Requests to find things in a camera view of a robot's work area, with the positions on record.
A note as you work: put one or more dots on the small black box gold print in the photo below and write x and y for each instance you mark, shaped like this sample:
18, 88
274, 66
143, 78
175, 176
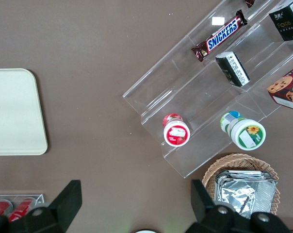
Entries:
286, 21

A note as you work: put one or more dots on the small black box white label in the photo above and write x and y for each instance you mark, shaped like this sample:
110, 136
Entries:
233, 69

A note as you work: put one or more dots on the green-lidded yogurt cup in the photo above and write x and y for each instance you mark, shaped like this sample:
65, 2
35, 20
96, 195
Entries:
248, 134

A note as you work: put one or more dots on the light wicker basket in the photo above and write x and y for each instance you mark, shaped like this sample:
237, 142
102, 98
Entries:
233, 160

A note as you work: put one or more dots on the clear acrylic bottle rack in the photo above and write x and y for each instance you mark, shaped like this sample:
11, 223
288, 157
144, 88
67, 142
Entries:
39, 197

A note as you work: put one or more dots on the red yogurt cup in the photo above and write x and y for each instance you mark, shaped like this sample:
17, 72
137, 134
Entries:
176, 133

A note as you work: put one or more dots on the clear acrylic stepped shelf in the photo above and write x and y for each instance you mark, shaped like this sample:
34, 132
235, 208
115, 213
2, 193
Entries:
185, 80

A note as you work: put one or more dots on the red cookie box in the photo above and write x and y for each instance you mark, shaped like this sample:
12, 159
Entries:
288, 89

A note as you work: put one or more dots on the beige plastic tray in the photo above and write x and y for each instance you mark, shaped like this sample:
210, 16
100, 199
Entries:
15, 111

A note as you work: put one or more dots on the silver foil packets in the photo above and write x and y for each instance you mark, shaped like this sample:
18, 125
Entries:
236, 194

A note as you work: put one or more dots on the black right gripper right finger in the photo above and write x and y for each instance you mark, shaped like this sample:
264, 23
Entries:
204, 208

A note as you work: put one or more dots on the Snickers chocolate bar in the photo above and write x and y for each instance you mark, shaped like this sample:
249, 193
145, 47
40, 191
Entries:
249, 3
221, 35

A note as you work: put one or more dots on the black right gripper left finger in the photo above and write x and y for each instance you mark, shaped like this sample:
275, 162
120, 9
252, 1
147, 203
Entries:
61, 208

